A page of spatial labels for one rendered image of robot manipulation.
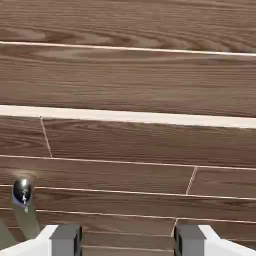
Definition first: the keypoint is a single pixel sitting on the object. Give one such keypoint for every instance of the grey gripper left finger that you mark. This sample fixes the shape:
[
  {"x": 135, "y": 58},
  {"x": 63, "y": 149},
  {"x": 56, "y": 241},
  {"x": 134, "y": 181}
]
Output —
[{"x": 64, "y": 242}]

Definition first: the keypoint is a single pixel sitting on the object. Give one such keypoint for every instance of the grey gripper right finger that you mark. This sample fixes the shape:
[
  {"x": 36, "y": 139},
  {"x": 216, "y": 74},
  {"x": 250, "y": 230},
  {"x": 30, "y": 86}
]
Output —
[{"x": 190, "y": 242}]

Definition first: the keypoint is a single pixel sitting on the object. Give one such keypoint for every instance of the wooden cabinet door front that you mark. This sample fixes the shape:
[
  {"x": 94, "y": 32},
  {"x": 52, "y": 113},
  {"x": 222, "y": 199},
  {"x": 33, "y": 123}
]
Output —
[{"x": 128, "y": 144}]

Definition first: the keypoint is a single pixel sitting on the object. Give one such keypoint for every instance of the wooden cabinet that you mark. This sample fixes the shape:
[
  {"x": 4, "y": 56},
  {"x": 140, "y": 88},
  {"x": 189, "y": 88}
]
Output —
[{"x": 128, "y": 80}]

